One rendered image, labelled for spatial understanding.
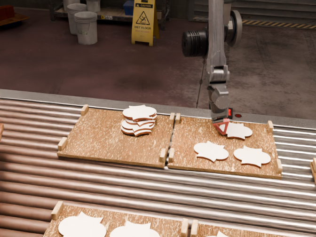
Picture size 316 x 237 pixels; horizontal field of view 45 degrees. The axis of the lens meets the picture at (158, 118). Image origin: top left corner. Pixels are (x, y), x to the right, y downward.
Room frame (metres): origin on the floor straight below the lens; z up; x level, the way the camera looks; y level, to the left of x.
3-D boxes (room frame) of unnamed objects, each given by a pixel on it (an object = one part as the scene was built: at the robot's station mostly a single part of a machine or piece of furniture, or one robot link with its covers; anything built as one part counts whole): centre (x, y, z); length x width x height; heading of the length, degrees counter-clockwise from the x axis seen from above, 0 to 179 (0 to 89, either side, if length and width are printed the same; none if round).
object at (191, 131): (1.24, -0.26, 0.93); 0.41 x 0.35 x 0.02; 83
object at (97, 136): (1.29, 0.15, 0.93); 0.41 x 0.35 x 0.02; 82
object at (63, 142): (1.19, 0.36, 0.95); 0.06 x 0.02 x 0.03; 172
